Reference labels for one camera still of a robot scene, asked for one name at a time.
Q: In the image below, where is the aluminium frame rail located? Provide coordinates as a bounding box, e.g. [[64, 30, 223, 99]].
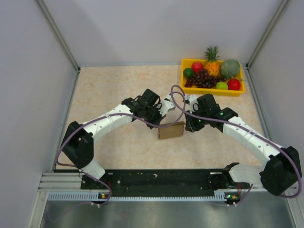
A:
[[38, 172, 298, 190]]

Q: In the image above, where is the red apple back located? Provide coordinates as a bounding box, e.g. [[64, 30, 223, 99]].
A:
[[191, 61, 204, 74]]

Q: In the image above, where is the green melon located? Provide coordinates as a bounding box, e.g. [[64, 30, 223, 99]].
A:
[[220, 59, 240, 78]]

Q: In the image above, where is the red apple front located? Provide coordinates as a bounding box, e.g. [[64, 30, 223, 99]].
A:
[[227, 78, 241, 91]]

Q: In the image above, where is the pineapple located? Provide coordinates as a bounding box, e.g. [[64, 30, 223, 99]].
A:
[[204, 46, 220, 76]]

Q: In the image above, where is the white cable duct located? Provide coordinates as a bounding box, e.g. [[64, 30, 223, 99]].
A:
[[48, 191, 227, 202]]

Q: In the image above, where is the brown cardboard box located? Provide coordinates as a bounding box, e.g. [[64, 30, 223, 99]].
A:
[[157, 121, 186, 140]]

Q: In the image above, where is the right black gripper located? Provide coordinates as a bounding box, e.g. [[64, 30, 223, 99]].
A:
[[185, 107, 209, 133]]

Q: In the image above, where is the light green lime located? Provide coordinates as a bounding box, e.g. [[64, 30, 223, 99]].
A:
[[215, 81, 228, 90]]

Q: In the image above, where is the red apple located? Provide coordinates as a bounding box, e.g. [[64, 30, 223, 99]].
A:
[[227, 78, 241, 91], [191, 61, 204, 74]]

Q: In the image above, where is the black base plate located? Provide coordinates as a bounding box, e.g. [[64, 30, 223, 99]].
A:
[[81, 169, 249, 197]]

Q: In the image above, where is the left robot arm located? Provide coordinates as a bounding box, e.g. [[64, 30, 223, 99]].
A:
[[61, 89, 175, 188]]

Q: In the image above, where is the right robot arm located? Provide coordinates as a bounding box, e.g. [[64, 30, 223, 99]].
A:
[[185, 94, 302, 196]]

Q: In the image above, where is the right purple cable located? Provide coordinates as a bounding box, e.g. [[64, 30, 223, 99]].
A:
[[170, 85, 303, 207]]

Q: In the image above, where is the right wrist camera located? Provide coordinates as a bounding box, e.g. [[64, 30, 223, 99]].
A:
[[185, 95, 199, 114]]

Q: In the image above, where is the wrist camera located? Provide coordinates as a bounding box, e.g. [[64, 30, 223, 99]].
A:
[[160, 94, 176, 116], [185, 95, 199, 114]]

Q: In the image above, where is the dark green lime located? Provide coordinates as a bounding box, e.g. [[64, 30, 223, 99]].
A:
[[183, 68, 194, 78]]

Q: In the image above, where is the purple grape bunch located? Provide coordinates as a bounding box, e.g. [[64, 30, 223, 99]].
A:
[[184, 69, 226, 88]]

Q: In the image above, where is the yellow plastic tray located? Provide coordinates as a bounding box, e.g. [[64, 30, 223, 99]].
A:
[[180, 58, 246, 96]]

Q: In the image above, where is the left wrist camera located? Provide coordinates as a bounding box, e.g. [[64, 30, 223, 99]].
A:
[[160, 94, 176, 116]]

